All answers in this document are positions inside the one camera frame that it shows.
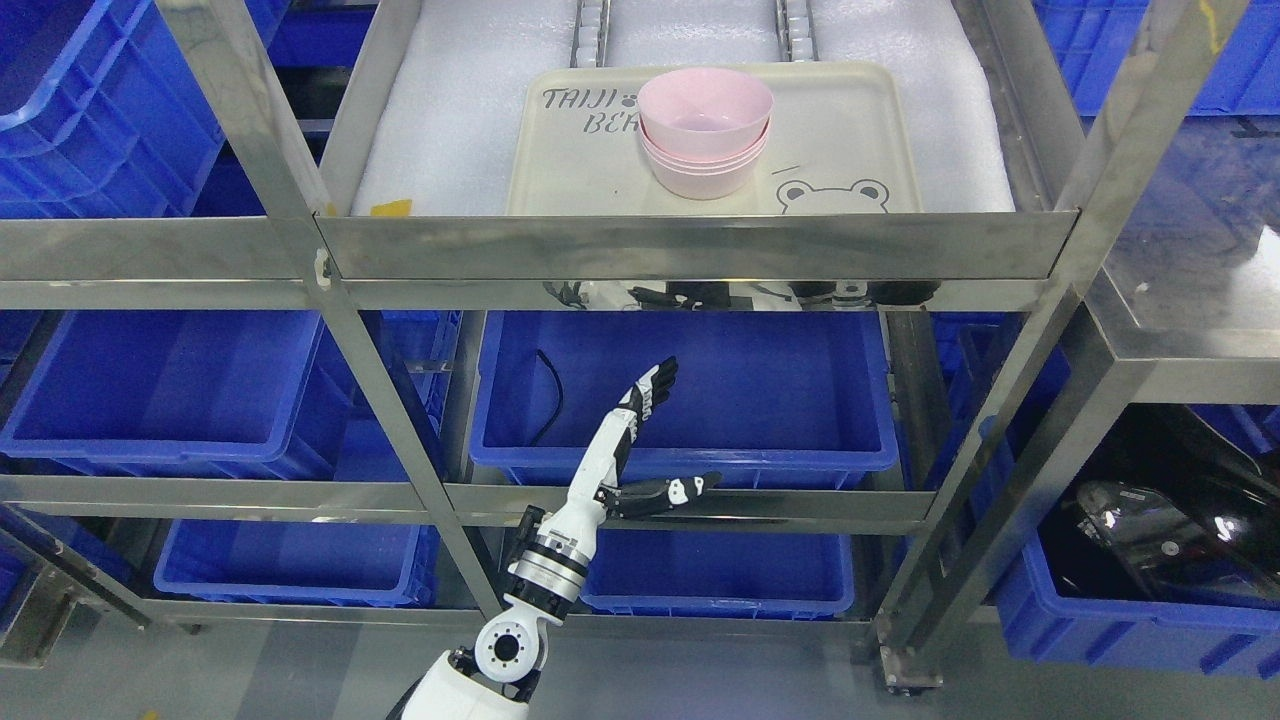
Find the blue bin with cable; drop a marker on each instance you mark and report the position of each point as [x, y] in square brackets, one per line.
[770, 400]

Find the pink ikea bowl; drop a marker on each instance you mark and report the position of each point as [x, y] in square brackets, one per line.
[704, 113]

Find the blue bin left shelf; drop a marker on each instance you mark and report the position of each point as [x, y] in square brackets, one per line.
[254, 394]

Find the stack of pink bowls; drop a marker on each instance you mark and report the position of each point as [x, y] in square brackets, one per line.
[703, 180]

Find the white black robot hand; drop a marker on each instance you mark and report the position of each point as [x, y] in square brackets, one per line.
[596, 493]

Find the steel shelf rack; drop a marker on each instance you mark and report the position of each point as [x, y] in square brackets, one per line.
[152, 162]

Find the blue crate top right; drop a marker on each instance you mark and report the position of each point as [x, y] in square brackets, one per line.
[1093, 41]

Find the white foam mat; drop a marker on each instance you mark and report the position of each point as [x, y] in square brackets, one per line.
[446, 138]

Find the blue bin lower shelf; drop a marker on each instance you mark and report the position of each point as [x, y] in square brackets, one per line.
[685, 574]

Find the blue bin holding helmet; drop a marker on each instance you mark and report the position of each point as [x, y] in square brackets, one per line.
[1041, 624]

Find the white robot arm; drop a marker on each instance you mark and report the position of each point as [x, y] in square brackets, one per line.
[495, 677]

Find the steel table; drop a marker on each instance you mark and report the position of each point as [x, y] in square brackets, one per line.
[1183, 311]

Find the black helmet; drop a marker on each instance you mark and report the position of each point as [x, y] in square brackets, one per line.
[1178, 504]

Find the blue bin shelf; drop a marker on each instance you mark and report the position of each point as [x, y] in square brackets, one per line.
[254, 394]
[685, 574]

